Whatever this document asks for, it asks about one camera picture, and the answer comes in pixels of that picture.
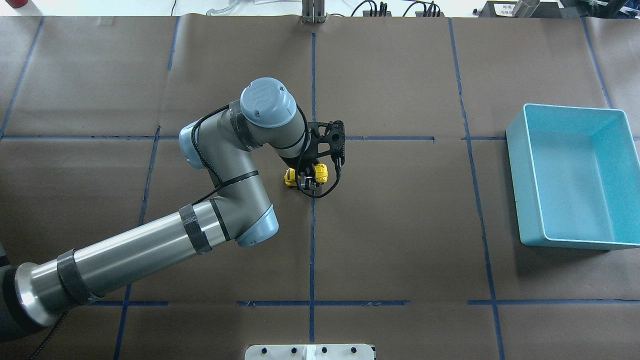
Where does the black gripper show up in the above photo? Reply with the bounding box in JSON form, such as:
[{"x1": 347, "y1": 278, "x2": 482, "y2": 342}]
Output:
[{"x1": 279, "y1": 145, "x2": 321, "y2": 192}]

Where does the aluminium frame post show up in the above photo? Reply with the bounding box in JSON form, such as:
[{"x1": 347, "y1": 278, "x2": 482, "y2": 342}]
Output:
[{"x1": 301, "y1": 0, "x2": 327, "y2": 24}]

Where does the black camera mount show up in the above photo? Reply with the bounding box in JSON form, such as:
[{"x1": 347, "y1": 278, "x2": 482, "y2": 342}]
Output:
[{"x1": 301, "y1": 120, "x2": 346, "y2": 169}]

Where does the red fire extinguisher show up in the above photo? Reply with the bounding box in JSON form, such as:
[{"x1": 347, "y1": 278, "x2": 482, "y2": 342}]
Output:
[{"x1": 5, "y1": 0, "x2": 30, "y2": 9}]

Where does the teal plastic bin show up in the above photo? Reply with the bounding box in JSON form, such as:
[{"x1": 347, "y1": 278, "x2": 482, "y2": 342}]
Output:
[{"x1": 506, "y1": 104, "x2": 640, "y2": 251}]

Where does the black power strip upper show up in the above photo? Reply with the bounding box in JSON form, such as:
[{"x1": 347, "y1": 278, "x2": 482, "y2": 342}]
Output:
[{"x1": 362, "y1": 1, "x2": 393, "y2": 18}]

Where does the yellow beetle toy car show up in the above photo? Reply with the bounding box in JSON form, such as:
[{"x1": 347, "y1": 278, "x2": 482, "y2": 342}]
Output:
[{"x1": 283, "y1": 162, "x2": 329, "y2": 188}]

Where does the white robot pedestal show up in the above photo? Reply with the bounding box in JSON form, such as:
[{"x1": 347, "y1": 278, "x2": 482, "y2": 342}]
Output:
[{"x1": 244, "y1": 343, "x2": 377, "y2": 360}]

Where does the black power strip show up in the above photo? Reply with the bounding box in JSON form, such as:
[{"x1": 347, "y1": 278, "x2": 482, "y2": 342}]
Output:
[
  {"x1": 362, "y1": 1, "x2": 393, "y2": 18},
  {"x1": 414, "y1": 1, "x2": 445, "y2": 18}
]

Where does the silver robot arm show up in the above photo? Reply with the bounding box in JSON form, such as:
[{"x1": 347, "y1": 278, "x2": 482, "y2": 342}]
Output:
[{"x1": 1, "y1": 77, "x2": 318, "y2": 342}]

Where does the black power strip lower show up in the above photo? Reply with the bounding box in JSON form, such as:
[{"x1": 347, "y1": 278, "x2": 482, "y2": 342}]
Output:
[{"x1": 414, "y1": 1, "x2": 445, "y2": 18}]

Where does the silver metal cup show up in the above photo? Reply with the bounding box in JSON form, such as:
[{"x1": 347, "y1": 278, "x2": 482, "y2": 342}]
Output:
[{"x1": 512, "y1": 0, "x2": 541, "y2": 19}]

